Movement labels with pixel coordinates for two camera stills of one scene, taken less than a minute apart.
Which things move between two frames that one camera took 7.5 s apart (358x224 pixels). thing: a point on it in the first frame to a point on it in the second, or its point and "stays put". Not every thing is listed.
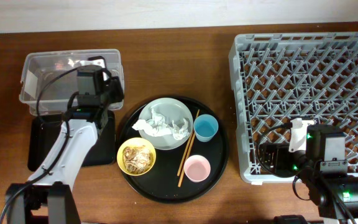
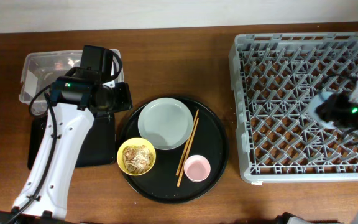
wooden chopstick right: [186, 159] stays put
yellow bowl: [136, 156] stays put
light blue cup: [205, 127] to [321, 98]
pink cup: [197, 168] stays put
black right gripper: [281, 151] to [332, 107]
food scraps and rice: [137, 160] stays put
